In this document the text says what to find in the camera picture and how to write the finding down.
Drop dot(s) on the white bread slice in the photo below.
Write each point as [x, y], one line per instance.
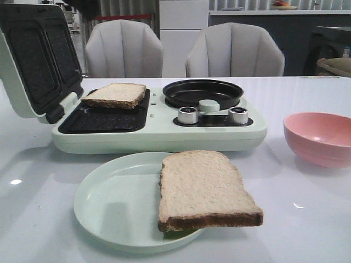
[201, 189]
[116, 95]

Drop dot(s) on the pink plastic bowl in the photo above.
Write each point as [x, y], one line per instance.
[319, 138]

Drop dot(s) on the mint green sandwich maker lid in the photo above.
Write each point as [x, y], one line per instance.
[40, 70]

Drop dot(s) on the mint green breakfast maker base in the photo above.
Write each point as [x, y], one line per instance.
[153, 126]

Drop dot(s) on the left silver control knob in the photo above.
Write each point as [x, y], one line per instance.
[187, 115]

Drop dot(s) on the silver control knob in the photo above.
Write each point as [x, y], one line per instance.
[238, 115]
[187, 115]

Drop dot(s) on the black round frying pan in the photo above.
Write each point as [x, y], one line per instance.
[190, 91]

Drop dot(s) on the right silver control knob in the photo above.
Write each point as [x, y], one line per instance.
[238, 115]

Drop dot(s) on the mint green round plate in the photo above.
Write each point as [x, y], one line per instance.
[117, 203]

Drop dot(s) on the right beige upholstered chair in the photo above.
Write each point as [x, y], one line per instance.
[235, 50]

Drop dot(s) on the beige upholstered chair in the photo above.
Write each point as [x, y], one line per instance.
[124, 49]
[235, 50]

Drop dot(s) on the left beige upholstered chair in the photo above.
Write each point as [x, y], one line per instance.
[124, 49]

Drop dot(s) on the white cabinet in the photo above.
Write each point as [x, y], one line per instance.
[180, 23]

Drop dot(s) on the red barrier belt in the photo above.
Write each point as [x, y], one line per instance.
[124, 17]

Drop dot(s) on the dark grey counter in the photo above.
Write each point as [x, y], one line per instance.
[290, 29]

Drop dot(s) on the plate of fruit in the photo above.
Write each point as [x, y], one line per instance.
[282, 5]

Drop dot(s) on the tan cushioned seat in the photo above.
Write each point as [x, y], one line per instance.
[335, 66]

